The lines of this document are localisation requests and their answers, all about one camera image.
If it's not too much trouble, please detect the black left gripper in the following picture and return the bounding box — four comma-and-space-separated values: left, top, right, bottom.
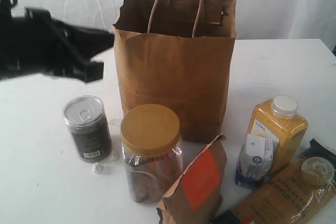
1, 8, 114, 83

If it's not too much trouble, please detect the brown paper shopping bag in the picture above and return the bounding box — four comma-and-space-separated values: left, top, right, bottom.
114, 0, 236, 143

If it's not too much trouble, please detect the clear jar yellow lid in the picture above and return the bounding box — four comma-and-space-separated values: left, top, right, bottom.
120, 104, 183, 204

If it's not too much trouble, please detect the dark can silver lid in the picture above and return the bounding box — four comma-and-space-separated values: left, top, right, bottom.
62, 95, 112, 163

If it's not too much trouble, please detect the white paper crumb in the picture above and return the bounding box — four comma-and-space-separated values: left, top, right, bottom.
92, 163, 103, 174

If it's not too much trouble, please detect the brown pouch orange label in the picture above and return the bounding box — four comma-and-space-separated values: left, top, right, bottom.
156, 134, 227, 223

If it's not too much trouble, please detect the small white blue carton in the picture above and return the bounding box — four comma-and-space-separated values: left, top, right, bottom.
235, 134, 277, 189

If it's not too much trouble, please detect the yellow grain bottle white cap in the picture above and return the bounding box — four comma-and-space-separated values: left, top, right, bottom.
247, 95, 308, 175

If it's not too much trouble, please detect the spaghetti packet gold seal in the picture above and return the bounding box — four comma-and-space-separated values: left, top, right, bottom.
211, 138, 336, 224

